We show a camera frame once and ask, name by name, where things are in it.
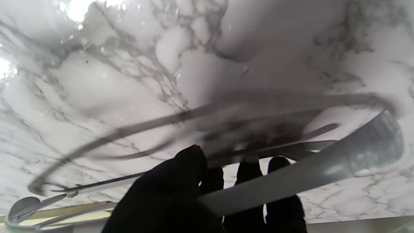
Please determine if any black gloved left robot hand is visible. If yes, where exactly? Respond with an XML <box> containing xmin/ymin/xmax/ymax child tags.
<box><xmin>102</xmin><ymin>145</ymin><xmax>308</xmax><ymax>233</ymax></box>

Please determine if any wooden rack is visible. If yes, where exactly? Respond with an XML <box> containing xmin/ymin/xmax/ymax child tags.
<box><xmin>0</xmin><ymin>201</ymin><xmax>115</xmax><ymax>227</ymax></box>

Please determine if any grey clothes hanger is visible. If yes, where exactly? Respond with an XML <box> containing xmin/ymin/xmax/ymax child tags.
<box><xmin>5</xmin><ymin>110</ymin><xmax>405</xmax><ymax>232</ymax></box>

